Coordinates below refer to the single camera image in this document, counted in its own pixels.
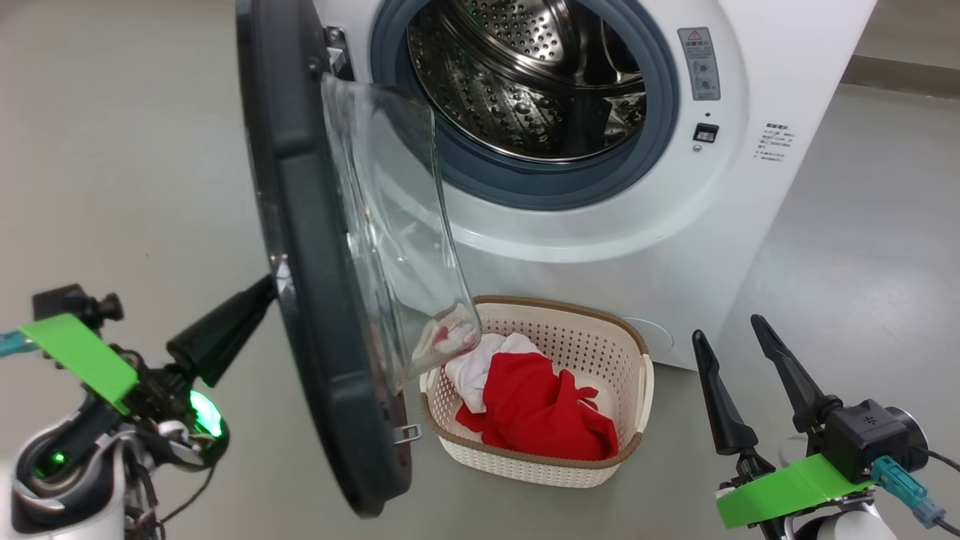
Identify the teal right camera cable plug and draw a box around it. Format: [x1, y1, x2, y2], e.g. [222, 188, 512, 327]
[871, 455, 947, 530]

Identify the teal left camera cable plug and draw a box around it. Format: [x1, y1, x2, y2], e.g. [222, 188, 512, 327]
[0, 330, 36, 359]

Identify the cream laundry basket brown rim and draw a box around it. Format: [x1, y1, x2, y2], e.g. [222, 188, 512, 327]
[418, 295, 656, 490]

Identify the red and white garment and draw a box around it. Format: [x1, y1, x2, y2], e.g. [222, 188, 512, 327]
[431, 304, 620, 461]

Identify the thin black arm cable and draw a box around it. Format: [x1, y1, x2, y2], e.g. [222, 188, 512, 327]
[907, 445, 960, 538]
[124, 450, 218, 540]

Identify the black washing machine door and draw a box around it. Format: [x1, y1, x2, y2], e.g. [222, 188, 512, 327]
[235, 0, 482, 519]

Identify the grey warning sticker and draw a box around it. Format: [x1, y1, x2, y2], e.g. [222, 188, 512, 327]
[678, 27, 722, 101]

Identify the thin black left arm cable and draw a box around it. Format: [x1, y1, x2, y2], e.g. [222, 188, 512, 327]
[124, 450, 218, 540]

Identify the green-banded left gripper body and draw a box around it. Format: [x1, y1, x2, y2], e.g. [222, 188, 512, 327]
[18, 313, 194, 419]

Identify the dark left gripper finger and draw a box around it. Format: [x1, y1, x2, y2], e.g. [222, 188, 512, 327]
[166, 274, 278, 389]

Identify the teal camera cable plug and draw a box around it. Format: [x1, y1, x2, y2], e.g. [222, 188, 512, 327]
[0, 330, 36, 359]
[871, 455, 947, 530]

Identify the white front-load washing machine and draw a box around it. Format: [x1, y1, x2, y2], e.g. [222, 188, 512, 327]
[311, 0, 879, 373]

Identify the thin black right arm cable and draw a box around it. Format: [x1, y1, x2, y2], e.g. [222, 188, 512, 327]
[907, 445, 960, 538]

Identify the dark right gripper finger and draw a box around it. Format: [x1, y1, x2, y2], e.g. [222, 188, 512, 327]
[751, 314, 843, 434]
[691, 329, 760, 457]

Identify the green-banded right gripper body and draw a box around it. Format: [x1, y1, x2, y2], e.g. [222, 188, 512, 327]
[715, 430, 876, 530]

